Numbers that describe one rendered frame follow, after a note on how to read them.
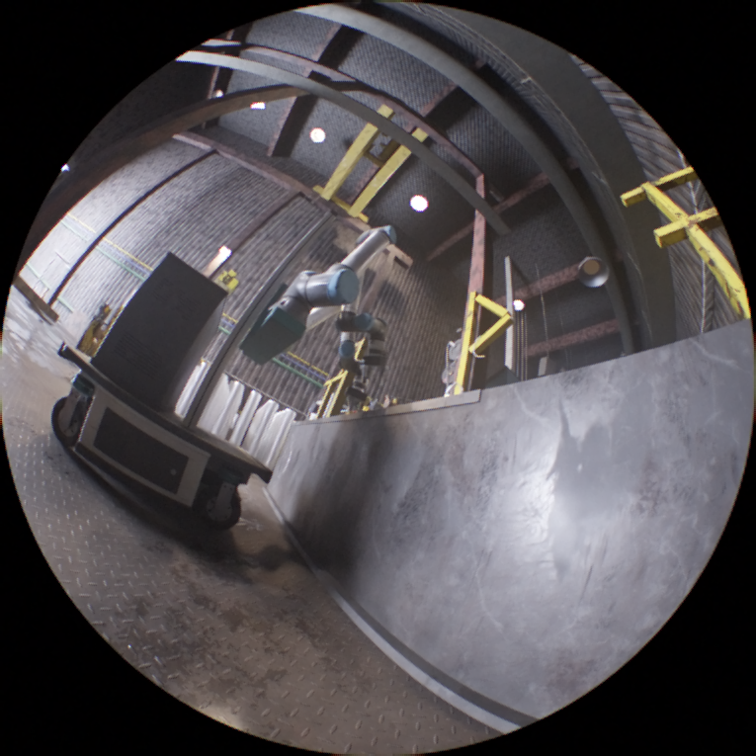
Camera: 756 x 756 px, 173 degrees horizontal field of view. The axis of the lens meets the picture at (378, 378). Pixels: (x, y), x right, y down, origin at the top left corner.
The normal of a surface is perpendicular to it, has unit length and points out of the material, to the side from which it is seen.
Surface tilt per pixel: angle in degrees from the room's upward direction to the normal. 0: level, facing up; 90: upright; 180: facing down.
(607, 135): 180
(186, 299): 90
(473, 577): 90
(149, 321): 90
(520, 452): 90
